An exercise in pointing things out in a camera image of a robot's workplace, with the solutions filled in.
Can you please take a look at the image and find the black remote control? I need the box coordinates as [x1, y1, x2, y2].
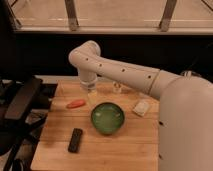
[68, 128, 83, 153]

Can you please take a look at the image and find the orange red pepper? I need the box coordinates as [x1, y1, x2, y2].
[66, 99, 86, 109]

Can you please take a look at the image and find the black office chair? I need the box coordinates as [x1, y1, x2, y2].
[0, 77, 51, 171]

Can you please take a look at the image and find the green bowl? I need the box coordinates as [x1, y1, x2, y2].
[91, 102, 125, 135]

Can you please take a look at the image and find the left metal window strut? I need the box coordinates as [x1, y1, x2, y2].
[65, 0, 78, 31]

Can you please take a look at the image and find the metal window strut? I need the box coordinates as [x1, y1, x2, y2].
[65, 0, 78, 31]
[159, 0, 177, 32]

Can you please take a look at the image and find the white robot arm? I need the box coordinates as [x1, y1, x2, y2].
[69, 41, 213, 171]

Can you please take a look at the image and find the right metal window strut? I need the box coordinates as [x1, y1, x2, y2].
[159, 0, 177, 32]

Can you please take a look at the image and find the white sponge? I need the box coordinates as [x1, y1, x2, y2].
[133, 100, 150, 117]

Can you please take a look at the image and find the clear plastic bottle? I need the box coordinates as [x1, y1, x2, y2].
[113, 82, 122, 93]

